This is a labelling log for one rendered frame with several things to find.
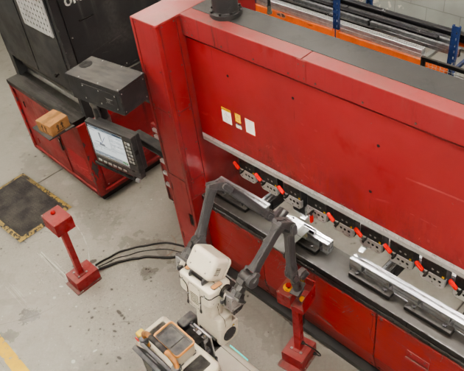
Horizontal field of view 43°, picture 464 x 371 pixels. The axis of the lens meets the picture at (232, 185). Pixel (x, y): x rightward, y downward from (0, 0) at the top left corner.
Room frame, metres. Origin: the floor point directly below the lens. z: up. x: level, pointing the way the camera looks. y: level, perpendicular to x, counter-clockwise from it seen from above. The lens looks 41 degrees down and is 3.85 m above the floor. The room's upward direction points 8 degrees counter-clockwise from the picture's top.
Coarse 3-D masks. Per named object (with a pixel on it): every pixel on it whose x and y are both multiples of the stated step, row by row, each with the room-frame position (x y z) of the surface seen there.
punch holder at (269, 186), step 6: (264, 174) 2.95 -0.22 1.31; (270, 174) 2.91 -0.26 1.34; (264, 180) 2.95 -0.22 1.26; (270, 180) 2.91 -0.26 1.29; (276, 180) 2.87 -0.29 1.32; (264, 186) 2.95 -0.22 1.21; (270, 186) 2.91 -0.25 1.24; (276, 186) 2.87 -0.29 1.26; (282, 186) 2.90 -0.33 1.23; (270, 192) 2.91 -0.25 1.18; (276, 192) 2.87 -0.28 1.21
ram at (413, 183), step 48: (192, 48) 3.36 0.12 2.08; (240, 96) 3.06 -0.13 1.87; (288, 96) 2.76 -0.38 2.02; (336, 96) 2.51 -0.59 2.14; (240, 144) 3.10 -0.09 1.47; (288, 144) 2.78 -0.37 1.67; (336, 144) 2.50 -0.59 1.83; (384, 144) 2.27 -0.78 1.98; (432, 144) 2.08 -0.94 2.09; (336, 192) 2.50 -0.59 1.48; (384, 192) 2.26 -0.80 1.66; (432, 192) 2.06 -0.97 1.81; (432, 240) 2.02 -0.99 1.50
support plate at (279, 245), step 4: (300, 228) 2.72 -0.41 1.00; (304, 228) 2.71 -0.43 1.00; (300, 232) 2.68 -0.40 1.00; (304, 232) 2.68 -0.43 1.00; (280, 236) 2.67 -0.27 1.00; (296, 236) 2.65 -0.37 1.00; (280, 240) 2.64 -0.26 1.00; (296, 240) 2.62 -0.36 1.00; (276, 244) 2.60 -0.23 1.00; (280, 244) 2.60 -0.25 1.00; (276, 248) 2.57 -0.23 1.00; (280, 248) 2.57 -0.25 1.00
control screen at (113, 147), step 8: (88, 128) 3.45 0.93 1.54; (96, 128) 3.39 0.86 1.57; (96, 136) 3.41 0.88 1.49; (104, 136) 3.35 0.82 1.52; (112, 136) 3.29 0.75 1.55; (96, 144) 3.43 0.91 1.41; (104, 144) 3.37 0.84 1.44; (112, 144) 3.31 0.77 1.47; (120, 144) 3.25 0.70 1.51; (104, 152) 3.39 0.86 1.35; (112, 152) 3.33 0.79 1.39; (120, 152) 3.27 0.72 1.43; (120, 160) 3.28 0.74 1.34
